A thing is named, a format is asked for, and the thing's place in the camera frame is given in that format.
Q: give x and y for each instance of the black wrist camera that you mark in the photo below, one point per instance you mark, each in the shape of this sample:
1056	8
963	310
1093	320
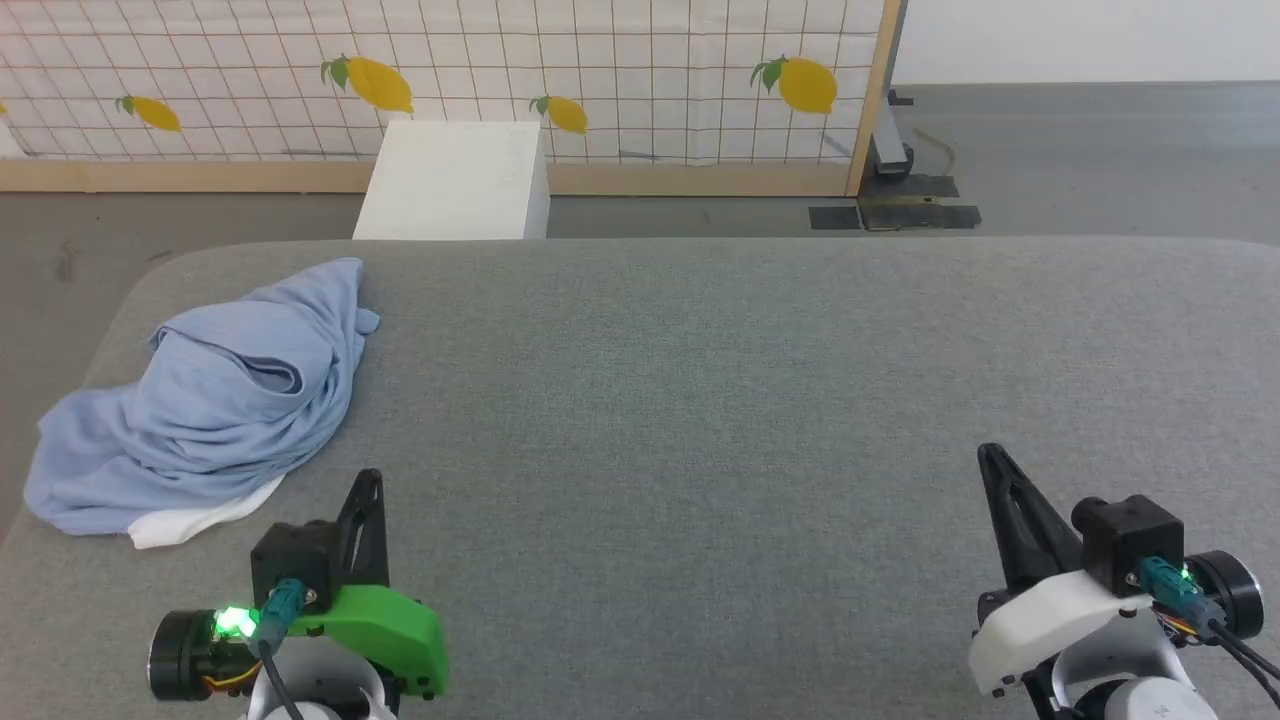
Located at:
1125	540
295	555

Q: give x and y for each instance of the white box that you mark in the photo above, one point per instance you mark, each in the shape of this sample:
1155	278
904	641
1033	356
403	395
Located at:
450	180

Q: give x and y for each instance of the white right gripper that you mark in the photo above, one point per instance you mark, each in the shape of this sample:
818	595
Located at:
1040	620

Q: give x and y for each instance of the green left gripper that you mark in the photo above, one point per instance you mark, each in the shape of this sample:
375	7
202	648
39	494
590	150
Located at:
390	625

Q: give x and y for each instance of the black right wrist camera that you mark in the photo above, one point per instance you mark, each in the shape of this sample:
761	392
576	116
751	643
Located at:
1125	540

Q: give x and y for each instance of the light blue garment white hem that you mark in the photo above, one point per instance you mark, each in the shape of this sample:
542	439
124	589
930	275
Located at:
220	410

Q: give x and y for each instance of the lemon print grid screen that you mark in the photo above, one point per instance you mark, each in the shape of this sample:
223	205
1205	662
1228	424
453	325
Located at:
620	60

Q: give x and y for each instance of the white partition panel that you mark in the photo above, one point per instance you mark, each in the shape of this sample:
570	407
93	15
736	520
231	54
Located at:
1080	40

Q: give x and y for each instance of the small black floor tape patch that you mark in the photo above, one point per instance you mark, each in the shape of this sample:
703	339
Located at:
834	217

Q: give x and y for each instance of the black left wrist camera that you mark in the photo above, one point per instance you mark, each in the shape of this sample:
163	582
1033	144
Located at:
295	555

